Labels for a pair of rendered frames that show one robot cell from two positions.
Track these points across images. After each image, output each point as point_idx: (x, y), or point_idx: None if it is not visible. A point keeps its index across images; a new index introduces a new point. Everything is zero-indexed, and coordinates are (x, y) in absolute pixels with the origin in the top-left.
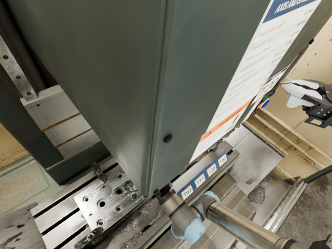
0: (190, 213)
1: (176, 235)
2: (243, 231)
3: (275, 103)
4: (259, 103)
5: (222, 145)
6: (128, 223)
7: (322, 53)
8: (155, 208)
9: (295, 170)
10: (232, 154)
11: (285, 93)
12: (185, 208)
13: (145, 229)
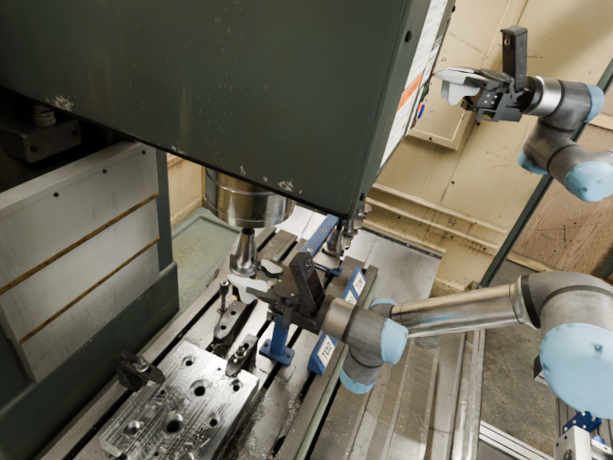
0: (375, 314)
1: (359, 381)
2: (462, 306)
3: (401, 172)
4: (419, 102)
5: (348, 265)
6: (238, 449)
7: (439, 80)
8: (281, 402)
9: (463, 274)
10: (369, 273)
11: (410, 151)
12: (364, 310)
13: (275, 451)
